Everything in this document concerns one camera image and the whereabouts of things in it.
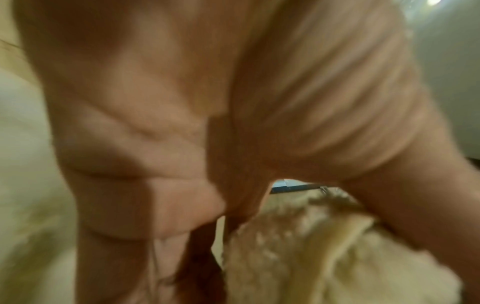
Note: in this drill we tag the cream fluffy fabric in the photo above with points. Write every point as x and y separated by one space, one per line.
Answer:
318 255

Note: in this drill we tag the blue flat object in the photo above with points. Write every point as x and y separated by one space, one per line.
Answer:
288 187

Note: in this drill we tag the person's left hand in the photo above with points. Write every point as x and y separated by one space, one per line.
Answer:
210 89

